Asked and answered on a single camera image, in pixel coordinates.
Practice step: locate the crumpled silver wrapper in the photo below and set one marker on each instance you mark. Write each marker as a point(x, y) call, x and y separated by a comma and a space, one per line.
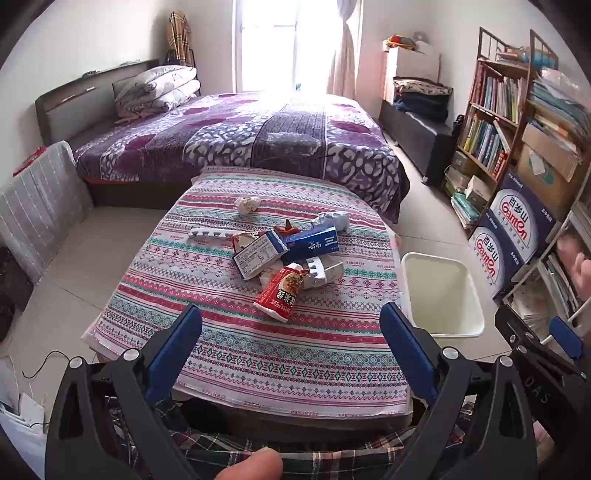
point(332, 220)

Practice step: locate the dark wooden headboard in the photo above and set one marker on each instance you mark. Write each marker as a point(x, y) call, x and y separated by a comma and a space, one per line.
point(69, 104)

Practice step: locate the white paper bag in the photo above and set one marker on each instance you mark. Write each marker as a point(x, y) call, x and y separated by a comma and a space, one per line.
point(21, 415)

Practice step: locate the striped patterned tablecloth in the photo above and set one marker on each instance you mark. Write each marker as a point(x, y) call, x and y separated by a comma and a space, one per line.
point(258, 346)

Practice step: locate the person's left hand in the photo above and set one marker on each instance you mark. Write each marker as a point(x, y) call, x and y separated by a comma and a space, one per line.
point(251, 466)

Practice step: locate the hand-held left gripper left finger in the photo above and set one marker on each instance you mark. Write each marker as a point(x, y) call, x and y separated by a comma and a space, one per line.
point(175, 350)

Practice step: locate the stack of folded blankets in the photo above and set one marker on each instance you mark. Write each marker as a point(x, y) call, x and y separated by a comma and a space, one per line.
point(422, 97)

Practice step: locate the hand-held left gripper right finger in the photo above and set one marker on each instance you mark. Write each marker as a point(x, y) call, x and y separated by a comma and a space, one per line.
point(406, 341)

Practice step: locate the grey striped chair cover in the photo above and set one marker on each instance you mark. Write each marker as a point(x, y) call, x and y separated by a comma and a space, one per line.
point(41, 207)

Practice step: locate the blue water carton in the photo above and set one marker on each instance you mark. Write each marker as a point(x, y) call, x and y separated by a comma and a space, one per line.
point(521, 217)
point(501, 258)

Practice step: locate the bed with purple blanket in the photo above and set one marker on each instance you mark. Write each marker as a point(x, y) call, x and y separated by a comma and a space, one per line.
point(258, 134)

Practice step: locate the folded patterned quilt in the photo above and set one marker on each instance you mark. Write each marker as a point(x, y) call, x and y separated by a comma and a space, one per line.
point(159, 90)

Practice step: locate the person's right hand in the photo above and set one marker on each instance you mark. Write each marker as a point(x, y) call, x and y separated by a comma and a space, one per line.
point(575, 265)

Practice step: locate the orange peel piece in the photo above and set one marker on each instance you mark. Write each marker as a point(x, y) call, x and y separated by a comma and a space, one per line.
point(282, 228)

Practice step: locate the pink curtain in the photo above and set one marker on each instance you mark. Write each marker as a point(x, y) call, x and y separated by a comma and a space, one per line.
point(344, 60)

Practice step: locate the crumpled white tissue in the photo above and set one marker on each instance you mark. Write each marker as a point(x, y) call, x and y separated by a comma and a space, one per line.
point(248, 206)

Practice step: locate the white metal rack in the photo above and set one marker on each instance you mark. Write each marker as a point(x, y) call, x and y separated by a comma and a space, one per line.
point(551, 249)

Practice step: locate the stained crumpled tissue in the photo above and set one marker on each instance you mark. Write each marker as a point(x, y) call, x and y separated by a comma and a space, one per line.
point(267, 278)

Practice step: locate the long white plastic tray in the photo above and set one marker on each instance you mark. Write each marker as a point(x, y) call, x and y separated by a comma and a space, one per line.
point(210, 233)

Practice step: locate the row of thin books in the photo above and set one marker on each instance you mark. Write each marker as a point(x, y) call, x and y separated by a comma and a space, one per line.
point(498, 94)

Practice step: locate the white box with label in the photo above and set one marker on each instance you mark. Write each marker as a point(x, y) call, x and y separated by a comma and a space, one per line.
point(256, 258)

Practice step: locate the plaid hanging coat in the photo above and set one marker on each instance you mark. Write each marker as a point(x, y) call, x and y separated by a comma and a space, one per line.
point(180, 39)

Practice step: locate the pile of papers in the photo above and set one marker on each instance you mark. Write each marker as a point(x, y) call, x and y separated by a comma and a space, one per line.
point(556, 104)

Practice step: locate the bright window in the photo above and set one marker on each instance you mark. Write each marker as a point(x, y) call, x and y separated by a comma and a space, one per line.
point(281, 41)

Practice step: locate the brown cardboard box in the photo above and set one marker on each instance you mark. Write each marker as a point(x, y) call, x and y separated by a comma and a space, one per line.
point(547, 173)

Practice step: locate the short white plastic tray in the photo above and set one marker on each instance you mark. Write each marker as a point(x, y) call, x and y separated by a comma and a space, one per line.
point(325, 273)

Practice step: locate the white plastic bin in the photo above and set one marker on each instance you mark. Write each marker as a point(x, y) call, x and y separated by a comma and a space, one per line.
point(441, 295)

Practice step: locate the white cabinet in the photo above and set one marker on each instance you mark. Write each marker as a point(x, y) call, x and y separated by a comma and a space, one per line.
point(413, 64)

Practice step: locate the black bench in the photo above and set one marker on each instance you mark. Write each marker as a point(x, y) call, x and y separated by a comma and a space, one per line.
point(418, 136)

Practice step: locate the red snack packet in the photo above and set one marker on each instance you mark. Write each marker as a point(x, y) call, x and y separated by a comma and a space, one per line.
point(278, 295)

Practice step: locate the loose white papers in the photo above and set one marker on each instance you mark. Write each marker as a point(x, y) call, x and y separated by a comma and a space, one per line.
point(526, 307)

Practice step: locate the row of colourful books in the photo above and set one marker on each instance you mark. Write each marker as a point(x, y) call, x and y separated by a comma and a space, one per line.
point(485, 143)

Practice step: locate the colourful folded cloth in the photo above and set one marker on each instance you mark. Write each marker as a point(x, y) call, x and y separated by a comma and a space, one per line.
point(400, 41)

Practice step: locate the floor stack of books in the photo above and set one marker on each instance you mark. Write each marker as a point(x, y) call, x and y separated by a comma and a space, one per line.
point(464, 198)

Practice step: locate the red white food wrapper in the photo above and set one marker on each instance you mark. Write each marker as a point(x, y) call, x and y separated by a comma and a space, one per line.
point(241, 240)

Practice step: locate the small black bag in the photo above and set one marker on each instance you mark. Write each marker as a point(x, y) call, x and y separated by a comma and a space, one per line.
point(458, 127)

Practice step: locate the wooden bookshelf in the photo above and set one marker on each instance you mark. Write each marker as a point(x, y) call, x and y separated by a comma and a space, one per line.
point(480, 60)

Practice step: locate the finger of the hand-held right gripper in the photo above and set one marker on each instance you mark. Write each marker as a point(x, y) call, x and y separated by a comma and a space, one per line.
point(567, 338)
point(517, 327)

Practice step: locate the upright books in rack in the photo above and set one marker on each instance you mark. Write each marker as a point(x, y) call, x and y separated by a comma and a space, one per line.
point(561, 286)

